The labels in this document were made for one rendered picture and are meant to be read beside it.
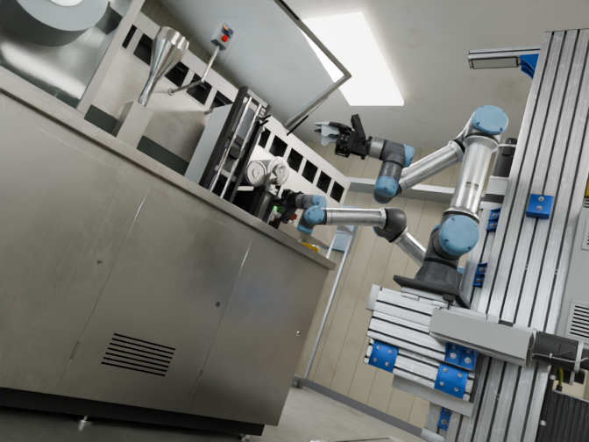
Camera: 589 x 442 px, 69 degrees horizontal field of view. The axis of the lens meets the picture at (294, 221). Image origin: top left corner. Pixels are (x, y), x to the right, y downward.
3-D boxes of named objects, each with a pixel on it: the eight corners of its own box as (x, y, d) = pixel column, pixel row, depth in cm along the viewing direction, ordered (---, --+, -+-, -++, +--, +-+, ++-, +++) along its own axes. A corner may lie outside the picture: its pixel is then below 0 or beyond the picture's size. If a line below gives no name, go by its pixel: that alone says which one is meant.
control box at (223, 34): (217, 38, 194) (225, 19, 196) (209, 41, 198) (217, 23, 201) (229, 47, 198) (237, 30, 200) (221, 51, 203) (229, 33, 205)
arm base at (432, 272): (458, 300, 153) (465, 274, 156) (450, 289, 141) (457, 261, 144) (417, 289, 162) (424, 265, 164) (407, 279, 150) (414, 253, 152)
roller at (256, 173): (244, 178, 208) (252, 156, 211) (215, 179, 227) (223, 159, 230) (261, 189, 216) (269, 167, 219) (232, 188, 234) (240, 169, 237)
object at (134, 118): (102, 154, 167) (161, 34, 180) (89, 156, 177) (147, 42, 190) (134, 172, 176) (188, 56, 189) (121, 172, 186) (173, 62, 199)
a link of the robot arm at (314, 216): (416, 229, 190) (307, 226, 182) (406, 232, 201) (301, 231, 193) (415, 203, 192) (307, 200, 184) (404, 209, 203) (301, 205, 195)
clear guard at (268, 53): (200, -80, 180) (200, -81, 181) (131, 6, 203) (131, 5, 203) (345, 75, 247) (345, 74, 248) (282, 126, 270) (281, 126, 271)
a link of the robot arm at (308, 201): (314, 208, 196) (320, 191, 198) (297, 207, 204) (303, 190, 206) (324, 215, 201) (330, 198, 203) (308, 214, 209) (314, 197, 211)
